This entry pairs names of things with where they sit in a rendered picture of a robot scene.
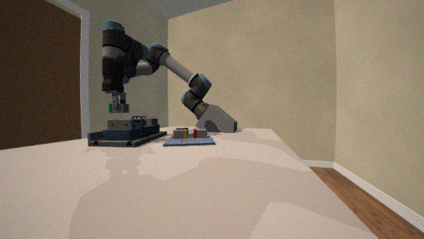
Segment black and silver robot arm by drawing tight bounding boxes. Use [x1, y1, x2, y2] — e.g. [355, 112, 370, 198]
[103, 20, 212, 120]

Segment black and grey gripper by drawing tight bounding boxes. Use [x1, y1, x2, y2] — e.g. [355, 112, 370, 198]
[102, 46, 137, 108]

